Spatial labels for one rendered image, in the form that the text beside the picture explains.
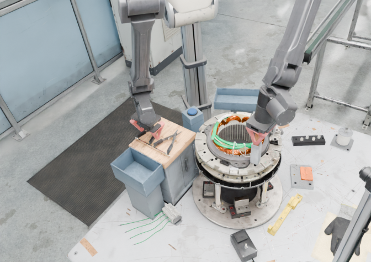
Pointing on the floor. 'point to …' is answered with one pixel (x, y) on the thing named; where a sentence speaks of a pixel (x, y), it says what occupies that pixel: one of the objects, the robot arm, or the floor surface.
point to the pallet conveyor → (319, 43)
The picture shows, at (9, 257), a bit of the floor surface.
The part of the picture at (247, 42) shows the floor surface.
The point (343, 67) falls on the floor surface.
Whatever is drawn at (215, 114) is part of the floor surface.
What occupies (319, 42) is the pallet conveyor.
